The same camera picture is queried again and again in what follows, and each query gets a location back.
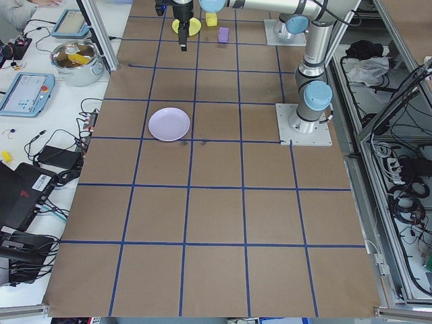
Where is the black crumpled cloth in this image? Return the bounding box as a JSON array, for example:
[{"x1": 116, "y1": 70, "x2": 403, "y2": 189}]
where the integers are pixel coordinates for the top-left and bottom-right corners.
[{"x1": 344, "y1": 39, "x2": 385, "y2": 59}]

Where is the aluminium profile bar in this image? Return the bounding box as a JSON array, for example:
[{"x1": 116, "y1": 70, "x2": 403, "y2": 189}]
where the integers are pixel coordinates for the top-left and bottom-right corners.
[
  {"x1": 0, "y1": 303, "x2": 51, "y2": 318},
  {"x1": 373, "y1": 304, "x2": 432, "y2": 320}
]

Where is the black power brick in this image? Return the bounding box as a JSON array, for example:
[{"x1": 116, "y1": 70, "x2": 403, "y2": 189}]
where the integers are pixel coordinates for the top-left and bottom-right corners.
[{"x1": 36, "y1": 145, "x2": 83, "y2": 169}]

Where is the purple plate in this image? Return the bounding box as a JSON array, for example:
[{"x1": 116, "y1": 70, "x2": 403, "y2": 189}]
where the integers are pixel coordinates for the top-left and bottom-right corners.
[{"x1": 148, "y1": 107, "x2": 192, "y2": 142}]

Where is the yellow toy piece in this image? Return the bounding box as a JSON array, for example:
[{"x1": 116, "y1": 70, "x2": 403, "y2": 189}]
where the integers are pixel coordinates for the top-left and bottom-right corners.
[{"x1": 67, "y1": 53, "x2": 89, "y2": 67}]

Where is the white power strip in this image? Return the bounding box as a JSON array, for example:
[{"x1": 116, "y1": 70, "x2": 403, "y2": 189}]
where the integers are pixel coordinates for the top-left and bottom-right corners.
[{"x1": 380, "y1": 155, "x2": 404, "y2": 185}]

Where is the steel cooking pot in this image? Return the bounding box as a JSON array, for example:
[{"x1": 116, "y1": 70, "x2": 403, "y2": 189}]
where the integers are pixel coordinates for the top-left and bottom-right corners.
[{"x1": 50, "y1": 39, "x2": 105, "y2": 88}]

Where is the black dock with cables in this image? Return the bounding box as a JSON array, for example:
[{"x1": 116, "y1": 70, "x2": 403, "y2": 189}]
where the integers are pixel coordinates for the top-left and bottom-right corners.
[{"x1": 0, "y1": 232, "x2": 60, "y2": 288}]

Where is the black hub with red plugs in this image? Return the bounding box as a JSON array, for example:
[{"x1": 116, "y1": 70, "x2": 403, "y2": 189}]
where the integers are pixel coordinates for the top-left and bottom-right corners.
[{"x1": 76, "y1": 110, "x2": 99, "y2": 151}]

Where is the aluminium profile post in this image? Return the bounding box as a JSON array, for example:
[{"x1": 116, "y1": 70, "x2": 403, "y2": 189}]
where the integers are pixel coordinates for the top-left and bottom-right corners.
[
  {"x1": 76, "y1": 0, "x2": 119, "y2": 71},
  {"x1": 371, "y1": 0, "x2": 428, "y2": 85}
]

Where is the yellow plate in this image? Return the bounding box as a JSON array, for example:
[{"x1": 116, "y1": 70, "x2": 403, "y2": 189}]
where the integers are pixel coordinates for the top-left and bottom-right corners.
[{"x1": 171, "y1": 17, "x2": 203, "y2": 37}]

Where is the V-shaped metal frame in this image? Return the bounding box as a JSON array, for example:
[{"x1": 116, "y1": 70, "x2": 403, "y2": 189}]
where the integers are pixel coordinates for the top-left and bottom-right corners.
[{"x1": 329, "y1": 0, "x2": 432, "y2": 306}]

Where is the white crumpled cloth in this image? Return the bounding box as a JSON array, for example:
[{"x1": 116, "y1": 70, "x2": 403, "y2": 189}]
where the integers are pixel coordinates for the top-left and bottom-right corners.
[{"x1": 347, "y1": 56, "x2": 392, "y2": 87}]

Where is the glass pot lid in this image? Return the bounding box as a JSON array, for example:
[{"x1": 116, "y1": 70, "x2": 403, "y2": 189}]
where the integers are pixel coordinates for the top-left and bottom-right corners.
[{"x1": 51, "y1": 40, "x2": 100, "y2": 68}]

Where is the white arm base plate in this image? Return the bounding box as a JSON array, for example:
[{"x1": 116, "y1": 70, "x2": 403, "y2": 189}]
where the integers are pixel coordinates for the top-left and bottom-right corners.
[
  {"x1": 263, "y1": 19, "x2": 307, "y2": 47},
  {"x1": 275, "y1": 103, "x2": 333, "y2": 147}
]

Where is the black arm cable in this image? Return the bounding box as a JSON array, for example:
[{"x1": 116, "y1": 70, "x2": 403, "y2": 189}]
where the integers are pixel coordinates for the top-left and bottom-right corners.
[{"x1": 300, "y1": 0, "x2": 362, "y2": 68}]

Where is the black computer with white label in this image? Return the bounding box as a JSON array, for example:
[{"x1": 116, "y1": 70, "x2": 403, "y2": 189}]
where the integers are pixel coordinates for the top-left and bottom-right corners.
[{"x1": 0, "y1": 161, "x2": 58, "y2": 234}]

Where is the person forearm gray sleeve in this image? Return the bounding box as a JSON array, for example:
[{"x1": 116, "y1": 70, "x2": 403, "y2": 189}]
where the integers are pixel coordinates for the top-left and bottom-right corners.
[{"x1": 0, "y1": 0, "x2": 45, "y2": 24}]

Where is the black cable coil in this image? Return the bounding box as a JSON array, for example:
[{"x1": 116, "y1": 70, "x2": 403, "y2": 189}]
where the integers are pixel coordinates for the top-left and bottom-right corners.
[{"x1": 387, "y1": 182, "x2": 428, "y2": 223}]

